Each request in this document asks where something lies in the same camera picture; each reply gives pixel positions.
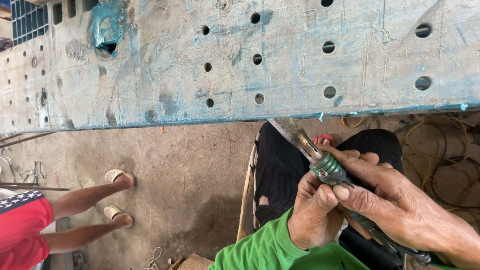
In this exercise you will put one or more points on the person's left hand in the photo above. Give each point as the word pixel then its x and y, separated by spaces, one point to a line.
pixel 309 221

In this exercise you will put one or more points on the person's right hand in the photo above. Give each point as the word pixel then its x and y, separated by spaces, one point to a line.
pixel 386 198

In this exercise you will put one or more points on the hot air welding gun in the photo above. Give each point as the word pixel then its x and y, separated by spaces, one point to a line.
pixel 327 167

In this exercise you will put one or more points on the person's black trousers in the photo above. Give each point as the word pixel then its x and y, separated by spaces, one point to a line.
pixel 281 168

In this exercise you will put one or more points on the wooden stick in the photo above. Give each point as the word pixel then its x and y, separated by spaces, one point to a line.
pixel 245 202

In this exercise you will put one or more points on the red flip-flop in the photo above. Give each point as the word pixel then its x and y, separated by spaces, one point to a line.
pixel 322 137

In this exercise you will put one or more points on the wooden block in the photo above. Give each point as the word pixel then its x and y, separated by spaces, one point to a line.
pixel 195 262

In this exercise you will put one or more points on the worn blue-grey plastic pallet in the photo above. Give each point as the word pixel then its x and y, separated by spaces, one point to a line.
pixel 262 67

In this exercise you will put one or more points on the beige perforated sandal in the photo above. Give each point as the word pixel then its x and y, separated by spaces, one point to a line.
pixel 114 175
pixel 111 212

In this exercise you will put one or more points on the thin metal rod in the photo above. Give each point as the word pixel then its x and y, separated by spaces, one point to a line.
pixel 26 139
pixel 33 187

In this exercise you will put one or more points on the heap of bent metal scraps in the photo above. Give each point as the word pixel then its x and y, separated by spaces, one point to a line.
pixel 26 173

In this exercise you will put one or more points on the blue plastic grid crate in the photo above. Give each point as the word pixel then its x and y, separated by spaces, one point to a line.
pixel 30 18

